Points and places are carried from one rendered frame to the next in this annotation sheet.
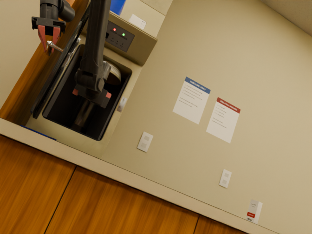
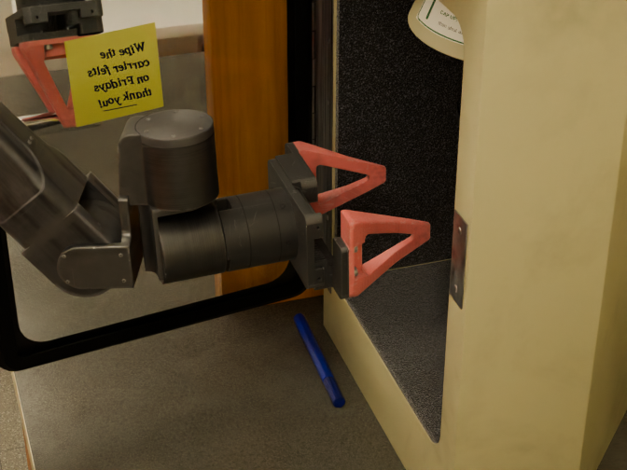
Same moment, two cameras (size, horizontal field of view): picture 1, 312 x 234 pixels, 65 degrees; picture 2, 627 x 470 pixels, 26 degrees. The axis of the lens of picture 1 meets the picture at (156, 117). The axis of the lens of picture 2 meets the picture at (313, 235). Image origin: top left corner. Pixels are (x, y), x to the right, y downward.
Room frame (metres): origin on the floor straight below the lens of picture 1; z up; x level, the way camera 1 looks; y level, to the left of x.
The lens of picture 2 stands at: (0.91, -0.64, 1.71)
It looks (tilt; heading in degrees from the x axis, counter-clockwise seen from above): 31 degrees down; 87
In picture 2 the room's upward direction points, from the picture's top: straight up
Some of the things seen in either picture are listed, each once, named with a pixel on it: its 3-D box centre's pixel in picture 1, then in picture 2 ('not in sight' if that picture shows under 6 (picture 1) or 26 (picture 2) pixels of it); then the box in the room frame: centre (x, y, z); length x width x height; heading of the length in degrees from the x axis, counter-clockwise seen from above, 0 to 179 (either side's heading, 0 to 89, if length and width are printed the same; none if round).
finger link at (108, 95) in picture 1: (99, 98); (366, 232); (1.00, 0.25, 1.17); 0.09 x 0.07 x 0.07; 15
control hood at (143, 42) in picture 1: (118, 35); not in sight; (0.97, 0.29, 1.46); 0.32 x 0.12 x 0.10; 105
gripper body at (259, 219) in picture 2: (93, 91); (264, 227); (0.92, 0.26, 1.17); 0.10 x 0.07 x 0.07; 105
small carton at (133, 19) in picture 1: (133, 24); not in sight; (0.98, 0.25, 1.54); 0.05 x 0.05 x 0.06; 19
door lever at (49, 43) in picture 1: (54, 51); not in sight; (0.75, 0.38, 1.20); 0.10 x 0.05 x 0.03; 23
